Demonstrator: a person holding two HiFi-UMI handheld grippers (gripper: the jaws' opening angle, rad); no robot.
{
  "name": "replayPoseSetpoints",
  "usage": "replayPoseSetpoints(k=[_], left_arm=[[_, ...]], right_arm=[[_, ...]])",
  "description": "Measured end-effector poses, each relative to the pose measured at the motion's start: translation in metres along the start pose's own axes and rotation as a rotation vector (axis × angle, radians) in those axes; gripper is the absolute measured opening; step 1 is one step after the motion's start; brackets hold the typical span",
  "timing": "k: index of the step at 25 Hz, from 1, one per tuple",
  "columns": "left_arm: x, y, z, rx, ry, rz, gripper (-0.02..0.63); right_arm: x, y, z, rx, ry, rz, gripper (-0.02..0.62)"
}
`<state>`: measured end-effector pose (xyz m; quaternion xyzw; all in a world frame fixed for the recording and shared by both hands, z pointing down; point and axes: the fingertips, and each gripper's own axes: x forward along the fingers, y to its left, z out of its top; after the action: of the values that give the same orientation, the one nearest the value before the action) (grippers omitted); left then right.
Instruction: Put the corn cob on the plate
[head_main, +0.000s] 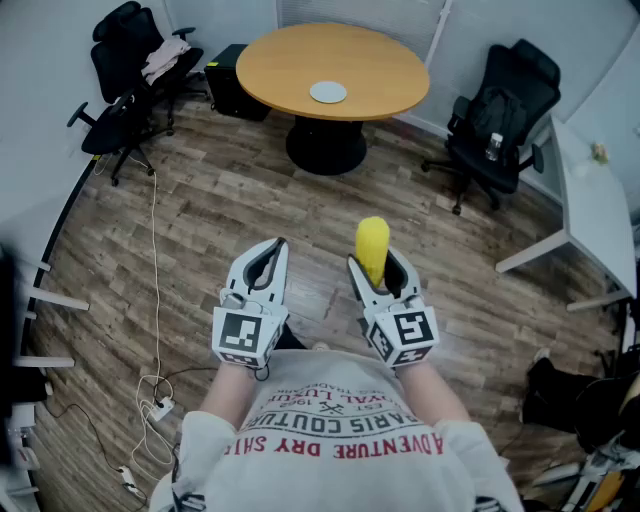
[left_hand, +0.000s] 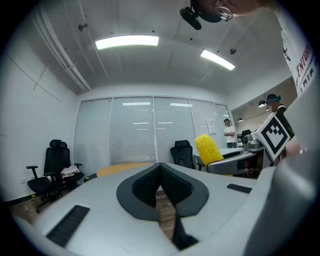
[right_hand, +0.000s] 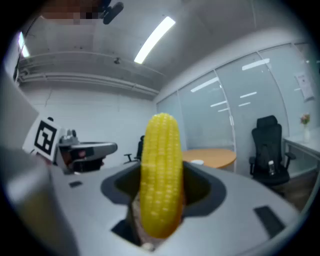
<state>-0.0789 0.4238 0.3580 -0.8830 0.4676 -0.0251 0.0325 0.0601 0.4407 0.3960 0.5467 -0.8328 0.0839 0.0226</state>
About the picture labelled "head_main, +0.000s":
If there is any round wooden table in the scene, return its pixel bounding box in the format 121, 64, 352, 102
235, 22, 431, 176

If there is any pale pink garment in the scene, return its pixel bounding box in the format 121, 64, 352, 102
141, 37, 192, 85

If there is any person's left forearm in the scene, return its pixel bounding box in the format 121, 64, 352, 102
199, 357, 261, 431

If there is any black bag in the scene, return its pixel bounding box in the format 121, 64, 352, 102
469, 87, 527, 151

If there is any white round plate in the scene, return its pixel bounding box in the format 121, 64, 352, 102
309, 80, 348, 105

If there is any person's white printed t-shirt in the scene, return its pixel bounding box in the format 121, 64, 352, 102
149, 349, 524, 512

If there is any black office chair with headrest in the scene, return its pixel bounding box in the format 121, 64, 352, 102
90, 0, 209, 139

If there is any person's black trouser leg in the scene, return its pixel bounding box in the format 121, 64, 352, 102
274, 327, 309, 351

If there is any white floor cable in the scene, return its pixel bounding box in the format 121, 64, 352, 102
130, 169, 164, 481

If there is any black mesh office chair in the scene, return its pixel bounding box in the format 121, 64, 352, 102
421, 38, 562, 216

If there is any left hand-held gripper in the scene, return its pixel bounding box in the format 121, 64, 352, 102
212, 238, 290, 370

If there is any white desk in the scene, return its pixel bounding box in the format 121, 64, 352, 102
9, 257, 91, 371
495, 114, 639, 314

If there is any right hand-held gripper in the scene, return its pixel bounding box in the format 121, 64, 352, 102
346, 245, 440, 370

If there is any yellow banana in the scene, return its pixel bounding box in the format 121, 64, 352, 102
355, 216, 391, 290

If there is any black computer tower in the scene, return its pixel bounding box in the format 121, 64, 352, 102
203, 43, 271, 123

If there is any person's right forearm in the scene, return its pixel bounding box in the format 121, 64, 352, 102
397, 359, 471, 426

